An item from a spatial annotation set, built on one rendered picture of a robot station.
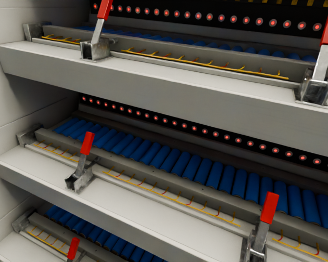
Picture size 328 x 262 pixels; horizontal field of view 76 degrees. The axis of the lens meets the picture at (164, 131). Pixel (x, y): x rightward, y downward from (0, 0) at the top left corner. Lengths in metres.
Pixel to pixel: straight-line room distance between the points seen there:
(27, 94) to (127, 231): 0.32
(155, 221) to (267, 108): 0.20
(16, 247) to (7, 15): 0.43
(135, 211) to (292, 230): 0.21
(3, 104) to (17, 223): 0.25
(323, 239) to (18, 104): 0.52
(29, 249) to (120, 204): 0.27
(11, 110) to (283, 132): 0.44
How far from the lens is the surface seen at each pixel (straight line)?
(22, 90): 0.48
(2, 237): 0.59
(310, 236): 0.35
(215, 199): 0.33
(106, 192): 0.36
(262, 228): 0.29
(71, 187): 0.37
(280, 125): 0.24
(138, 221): 0.32
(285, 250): 0.34
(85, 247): 0.50
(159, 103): 0.26
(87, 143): 0.35
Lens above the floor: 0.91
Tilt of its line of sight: 12 degrees down
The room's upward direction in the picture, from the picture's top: 12 degrees clockwise
